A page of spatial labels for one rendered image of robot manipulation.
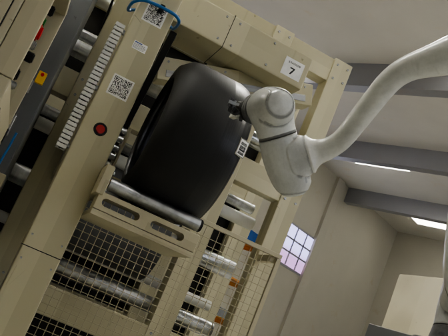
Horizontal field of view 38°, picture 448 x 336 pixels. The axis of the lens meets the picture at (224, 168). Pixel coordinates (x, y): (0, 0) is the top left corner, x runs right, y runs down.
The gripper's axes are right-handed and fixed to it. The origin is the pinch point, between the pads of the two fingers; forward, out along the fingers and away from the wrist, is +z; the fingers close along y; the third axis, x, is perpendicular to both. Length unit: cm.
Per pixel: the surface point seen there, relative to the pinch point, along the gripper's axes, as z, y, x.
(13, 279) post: 19, 37, 76
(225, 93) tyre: 16.6, 2.3, -7.3
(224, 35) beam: 62, 4, -37
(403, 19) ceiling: 534, -259, -296
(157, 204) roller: 17.4, 6.6, 35.5
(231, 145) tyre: 9.9, -5.6, 8.1
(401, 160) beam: 870, -510, -221
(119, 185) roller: 17.5, 20.1, 35.2
